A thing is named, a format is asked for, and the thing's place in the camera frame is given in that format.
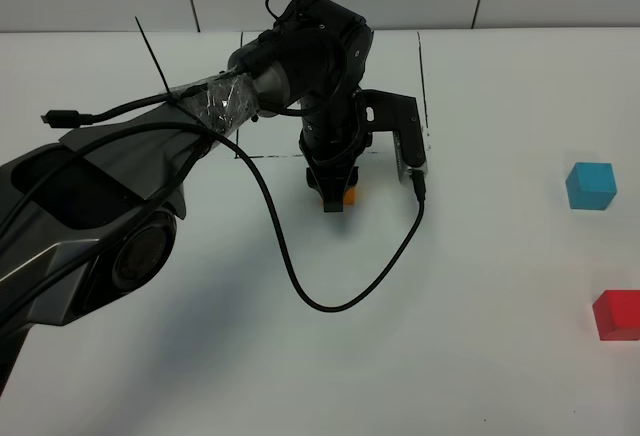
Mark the blue cube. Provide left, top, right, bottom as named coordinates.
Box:
left=565, top=162, right=617, bottom=211

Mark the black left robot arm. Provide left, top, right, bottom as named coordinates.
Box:
left=1, top=0, right=373, bottom=378

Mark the black left camera cable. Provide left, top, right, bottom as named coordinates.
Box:
left=0, top=110, right=428, bottom=314

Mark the red cube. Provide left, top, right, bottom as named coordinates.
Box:
left=592, top=290, right=640, bottom=341

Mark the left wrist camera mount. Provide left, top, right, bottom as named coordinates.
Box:
left=356, top=90, right=427, bottom=184

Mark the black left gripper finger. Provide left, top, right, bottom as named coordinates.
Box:
left=322, top=183, right=345, bottom=213
left=306, top=168, right=324, bottom=201

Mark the orange cube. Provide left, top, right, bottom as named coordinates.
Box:
left=322, top=187, right=356, bottom=212

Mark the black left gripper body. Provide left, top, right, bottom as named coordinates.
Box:
left=299, top=123, right=371, bottom=189

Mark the black zip tie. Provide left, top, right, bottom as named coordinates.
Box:
left=134, top=15, right=173, bottom=99

